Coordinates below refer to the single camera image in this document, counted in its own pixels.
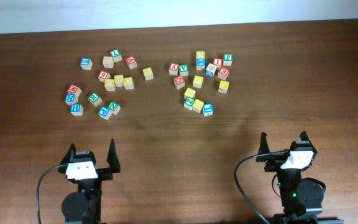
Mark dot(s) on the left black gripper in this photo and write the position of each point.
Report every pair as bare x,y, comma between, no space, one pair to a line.
105,174

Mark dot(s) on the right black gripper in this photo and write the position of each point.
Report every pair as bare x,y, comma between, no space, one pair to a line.
273,163

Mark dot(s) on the green R letter block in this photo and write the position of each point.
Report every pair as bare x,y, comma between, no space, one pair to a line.
94,99

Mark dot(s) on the yellow S block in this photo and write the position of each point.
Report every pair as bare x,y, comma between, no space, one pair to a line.
197,81

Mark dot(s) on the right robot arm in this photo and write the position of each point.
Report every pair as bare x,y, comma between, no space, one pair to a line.
301,198

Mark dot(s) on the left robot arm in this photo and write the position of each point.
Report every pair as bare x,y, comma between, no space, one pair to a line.
84,205

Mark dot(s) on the blue P letter block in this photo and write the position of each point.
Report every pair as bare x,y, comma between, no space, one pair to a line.
105,113

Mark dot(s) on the blue H block lower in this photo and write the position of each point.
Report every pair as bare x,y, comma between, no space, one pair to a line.
76,109

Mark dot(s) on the blue h block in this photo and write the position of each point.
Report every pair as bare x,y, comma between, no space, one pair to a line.
70,99
76,109

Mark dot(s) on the green N letter block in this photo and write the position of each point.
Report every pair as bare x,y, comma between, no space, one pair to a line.
114,107

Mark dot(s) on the blue H block upper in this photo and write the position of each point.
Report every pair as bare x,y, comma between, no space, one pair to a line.
70,99

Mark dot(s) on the red M letter block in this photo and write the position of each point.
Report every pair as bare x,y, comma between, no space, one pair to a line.
74,90

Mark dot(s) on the yellow block left cluster front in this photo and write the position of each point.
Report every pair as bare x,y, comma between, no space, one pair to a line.
109,85

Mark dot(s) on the yellow block cluster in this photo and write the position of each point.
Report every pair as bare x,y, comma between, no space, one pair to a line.
109,85
128,83
119,80
200,55

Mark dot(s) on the yellow block far right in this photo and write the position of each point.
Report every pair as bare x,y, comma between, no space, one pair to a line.
223,86

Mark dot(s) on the yellow block left cluster right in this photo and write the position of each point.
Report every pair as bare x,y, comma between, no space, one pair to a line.
128,83

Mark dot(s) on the yellow block left cluster middle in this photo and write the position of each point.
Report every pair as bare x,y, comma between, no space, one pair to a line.
119,80

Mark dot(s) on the blue 1 number block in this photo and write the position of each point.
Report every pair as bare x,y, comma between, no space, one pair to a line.
208,109

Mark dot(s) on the red 6 number block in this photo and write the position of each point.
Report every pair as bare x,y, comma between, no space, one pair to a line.
103,76

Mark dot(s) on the red E letter block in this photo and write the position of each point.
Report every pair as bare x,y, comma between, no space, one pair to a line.
223,73

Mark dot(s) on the yellow block beside Z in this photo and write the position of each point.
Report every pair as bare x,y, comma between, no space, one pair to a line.
197,105

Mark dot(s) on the blue S letter block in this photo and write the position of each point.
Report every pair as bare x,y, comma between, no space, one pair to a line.
86,63

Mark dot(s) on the plain wooden block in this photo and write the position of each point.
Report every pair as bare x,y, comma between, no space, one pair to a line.
108,62

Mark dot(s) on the green J letter block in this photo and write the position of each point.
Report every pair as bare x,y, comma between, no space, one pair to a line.
227,59

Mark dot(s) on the yellow lone block centre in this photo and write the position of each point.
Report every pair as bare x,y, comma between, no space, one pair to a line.
148,73

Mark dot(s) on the red A letter block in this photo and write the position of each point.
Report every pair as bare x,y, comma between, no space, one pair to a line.
131,62

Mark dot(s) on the blue edged wooden block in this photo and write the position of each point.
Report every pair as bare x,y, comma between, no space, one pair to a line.
210,70

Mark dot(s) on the green Z letter block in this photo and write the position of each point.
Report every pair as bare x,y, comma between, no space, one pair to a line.
189,102

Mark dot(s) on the red I letter block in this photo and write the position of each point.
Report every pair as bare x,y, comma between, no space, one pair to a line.
218,62

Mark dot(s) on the green L letter block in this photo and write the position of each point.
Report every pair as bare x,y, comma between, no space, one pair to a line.
116,55

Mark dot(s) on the blue X letter block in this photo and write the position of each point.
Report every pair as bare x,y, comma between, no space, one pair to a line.
200,63

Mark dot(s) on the red Q letter block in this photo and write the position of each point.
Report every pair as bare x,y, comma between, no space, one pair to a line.
179,82

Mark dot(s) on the yellow block top right cluster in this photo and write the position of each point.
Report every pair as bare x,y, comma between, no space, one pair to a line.
200,55

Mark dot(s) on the red Y letter block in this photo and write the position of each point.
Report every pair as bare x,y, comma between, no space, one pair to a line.
173,69

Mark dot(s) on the green V letter block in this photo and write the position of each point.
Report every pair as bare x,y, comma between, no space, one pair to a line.
184,70

